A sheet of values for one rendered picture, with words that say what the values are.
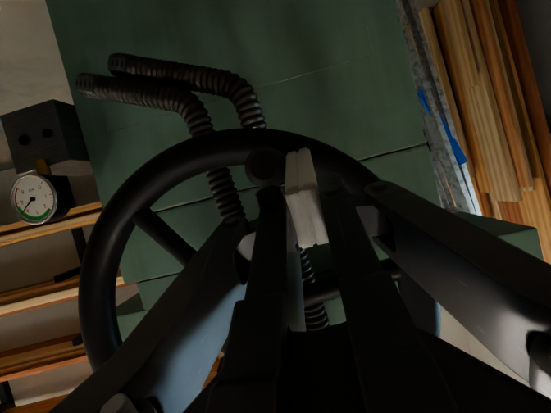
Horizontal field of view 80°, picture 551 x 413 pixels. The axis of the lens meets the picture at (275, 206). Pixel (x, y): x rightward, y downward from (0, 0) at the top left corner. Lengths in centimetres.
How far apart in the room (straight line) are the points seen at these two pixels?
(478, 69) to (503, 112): 23
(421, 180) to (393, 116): 9
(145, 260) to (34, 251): 310
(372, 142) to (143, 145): 30
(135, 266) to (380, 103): 39
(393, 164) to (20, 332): 366
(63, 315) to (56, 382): 61
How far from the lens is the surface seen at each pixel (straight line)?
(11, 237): 306
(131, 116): 50
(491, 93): 185
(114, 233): 29
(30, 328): 378
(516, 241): 50
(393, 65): 46
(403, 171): 44
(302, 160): 19
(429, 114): 133
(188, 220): 46
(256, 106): 31
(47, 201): 49
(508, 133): 185
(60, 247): 346
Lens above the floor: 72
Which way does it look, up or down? 3 degrees up
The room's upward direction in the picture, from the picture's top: 166 degrees clockwise
